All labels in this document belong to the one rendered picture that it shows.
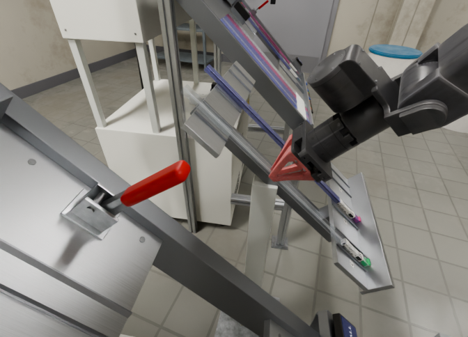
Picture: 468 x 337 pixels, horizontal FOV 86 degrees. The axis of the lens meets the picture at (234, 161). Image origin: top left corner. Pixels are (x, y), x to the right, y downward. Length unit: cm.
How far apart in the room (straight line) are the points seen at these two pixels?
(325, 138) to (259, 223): 36
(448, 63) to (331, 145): 15
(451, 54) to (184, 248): 33
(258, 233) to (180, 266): 44
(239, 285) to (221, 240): 118
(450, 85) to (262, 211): 45
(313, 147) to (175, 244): 24
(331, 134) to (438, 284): 139
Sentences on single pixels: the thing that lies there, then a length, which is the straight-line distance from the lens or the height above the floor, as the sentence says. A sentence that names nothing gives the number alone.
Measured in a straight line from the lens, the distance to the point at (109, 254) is 25.
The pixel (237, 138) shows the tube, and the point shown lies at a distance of 42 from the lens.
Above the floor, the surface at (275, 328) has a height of 85.
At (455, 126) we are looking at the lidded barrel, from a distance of 330.
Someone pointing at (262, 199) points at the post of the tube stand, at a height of 77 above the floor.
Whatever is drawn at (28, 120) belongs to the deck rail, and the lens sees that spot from 26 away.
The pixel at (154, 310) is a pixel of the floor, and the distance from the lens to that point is 135.
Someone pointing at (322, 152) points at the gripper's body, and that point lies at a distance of 40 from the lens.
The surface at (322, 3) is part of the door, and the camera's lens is 407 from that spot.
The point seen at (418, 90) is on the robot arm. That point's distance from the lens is 34.
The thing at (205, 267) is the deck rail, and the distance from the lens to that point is 30.
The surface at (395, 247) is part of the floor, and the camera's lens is 174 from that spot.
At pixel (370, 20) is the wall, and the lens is 414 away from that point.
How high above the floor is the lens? 121
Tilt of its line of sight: 37 degrees down
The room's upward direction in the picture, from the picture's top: 1 degrees clockwise
